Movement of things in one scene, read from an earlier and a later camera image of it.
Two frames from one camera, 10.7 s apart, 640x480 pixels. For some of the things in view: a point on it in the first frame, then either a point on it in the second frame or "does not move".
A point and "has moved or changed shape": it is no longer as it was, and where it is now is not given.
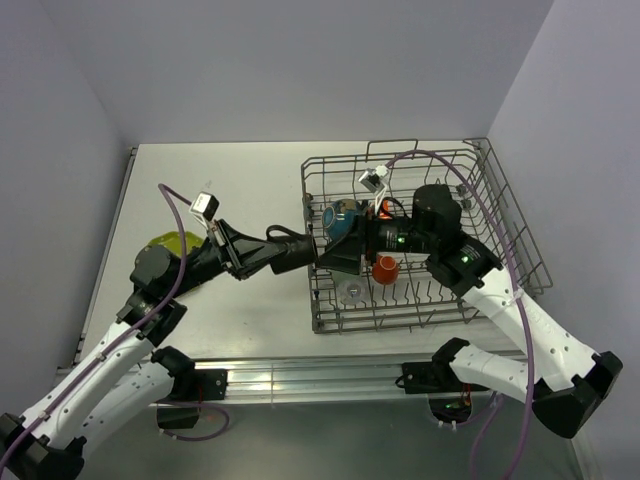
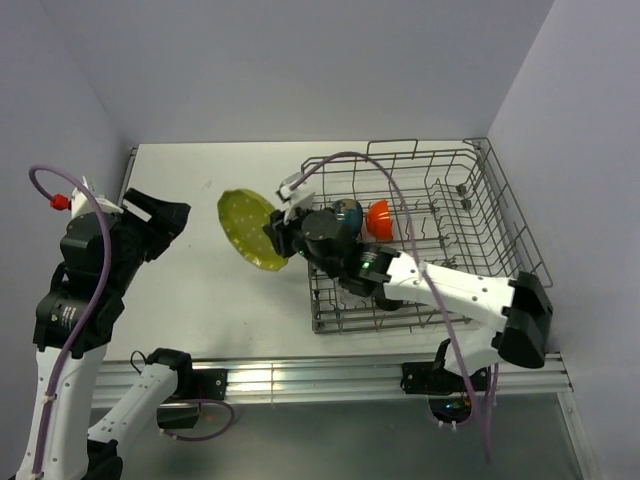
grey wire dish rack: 402,232 does not move
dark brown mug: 300,250 has moved or changed shape
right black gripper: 346,255 -> 279,231
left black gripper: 240,253 -> 167,219
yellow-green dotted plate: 172,241 -> 243,213
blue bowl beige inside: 339,219 does not move
